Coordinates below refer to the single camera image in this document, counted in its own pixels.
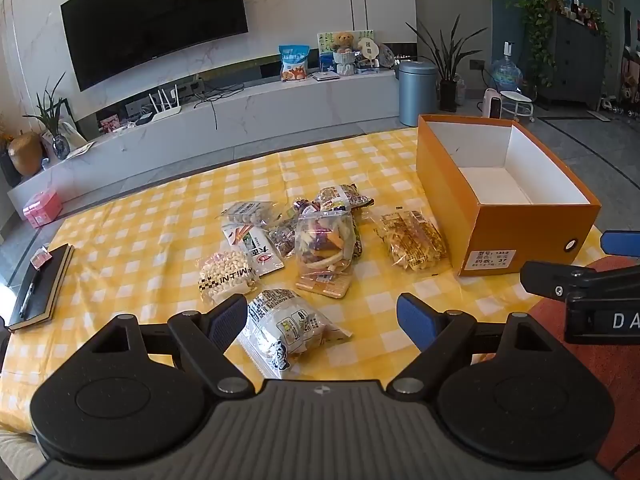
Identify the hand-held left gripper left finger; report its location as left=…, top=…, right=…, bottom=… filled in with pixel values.
left=86, top=294, right=254, bottom=397

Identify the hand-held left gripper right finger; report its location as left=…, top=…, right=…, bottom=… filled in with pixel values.
left=386, top=293, right=553, bottom=396

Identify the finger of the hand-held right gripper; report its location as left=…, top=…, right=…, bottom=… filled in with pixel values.
left=601, top=230, right=640, bottom=257
left=520, top=261, right=601, bottom=304

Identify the puffed ball snack packet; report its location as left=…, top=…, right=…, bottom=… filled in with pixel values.
left=196, top=250, right=261, bottom=305

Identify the orange cardboard box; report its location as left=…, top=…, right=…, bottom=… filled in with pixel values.
left=416, top=114, right=602, bottom=277

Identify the white bread packet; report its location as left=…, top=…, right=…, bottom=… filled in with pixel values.
left=237, top=287, right=353, bottom=380

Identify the green white snack packet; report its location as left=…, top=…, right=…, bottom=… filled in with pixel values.
left=221, top=223, right=285, bottom=277

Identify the yellow cracker packet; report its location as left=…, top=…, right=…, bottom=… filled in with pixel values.
left=375, top=210, right=449, bottom=275

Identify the tan wafer packet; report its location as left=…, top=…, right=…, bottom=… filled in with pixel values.
left=295, top=275, right=353, bottom=300

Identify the clear pale nut packet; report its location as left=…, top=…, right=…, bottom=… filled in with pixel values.
left=220, top=201, right=277, bottom=226

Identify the mixed vegetable chips bag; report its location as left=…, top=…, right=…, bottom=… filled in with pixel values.
left=294, top=210, right=357, bottom=286

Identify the blue-edged orange snack packet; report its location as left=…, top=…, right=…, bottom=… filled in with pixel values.
left=312, top=185, right=375, bottom=213

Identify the yellow checkered tablecloth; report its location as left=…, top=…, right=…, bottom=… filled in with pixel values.
left=0, top=127, right=606, bottom=433

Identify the black notebook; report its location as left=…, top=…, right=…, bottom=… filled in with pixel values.
left=7, top=244, right=75, bottom=332

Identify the pink white heater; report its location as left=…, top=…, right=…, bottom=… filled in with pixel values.
left=482, top=88, right=503, bottom=120

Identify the grey drawer cabinet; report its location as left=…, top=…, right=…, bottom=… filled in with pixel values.
left=550, top=10, right=608, bottom=110

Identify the water bottle with pump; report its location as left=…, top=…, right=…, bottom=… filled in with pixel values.
left=492, top=40, right=523, bottom=95

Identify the black pen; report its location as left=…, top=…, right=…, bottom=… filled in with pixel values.
left=19, top=267, right=38, bottom=318

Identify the long-leaf potted plant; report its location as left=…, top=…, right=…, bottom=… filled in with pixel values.
left=405, top=15, right=488, bottom=112

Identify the white marble tv cabinet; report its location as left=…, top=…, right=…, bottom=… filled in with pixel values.
left=7, top=67, right=401, bottom=211

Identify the pink box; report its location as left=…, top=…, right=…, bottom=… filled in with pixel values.
left=22, top=191, right=63, bottom=228

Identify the white router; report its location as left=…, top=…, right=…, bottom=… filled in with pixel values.
left=148, top=85, right=182, bottom=122

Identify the blue-grey trash bin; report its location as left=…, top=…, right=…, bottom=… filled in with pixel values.
left=398, top=59, right=440, bottom=127

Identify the climbing pothos plant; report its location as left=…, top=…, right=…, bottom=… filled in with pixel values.
left=505, top=0, right=563, bottom=88

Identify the plant in glass vase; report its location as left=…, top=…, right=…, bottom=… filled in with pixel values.
left=22, top=72, right=76, bottom=161

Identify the brown round vase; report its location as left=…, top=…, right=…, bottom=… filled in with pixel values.
left=7, top=131, right=45, bottom=177

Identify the blue snack bag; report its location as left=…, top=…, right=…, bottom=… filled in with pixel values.
left=278, top=44, right=309, bottom=82

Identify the teddy bear bouquet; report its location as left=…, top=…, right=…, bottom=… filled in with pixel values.
left=330, top=31, right=358, bottom=77

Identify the green white painting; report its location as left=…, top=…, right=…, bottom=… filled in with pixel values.
left=317, top=30, right=376, bottom=72

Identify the black television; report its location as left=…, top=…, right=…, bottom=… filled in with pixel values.
left=60, top=0, right=249, bottom=92

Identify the black cable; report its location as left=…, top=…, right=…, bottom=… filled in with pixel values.
left=192, top=85, right=246, bottom=131

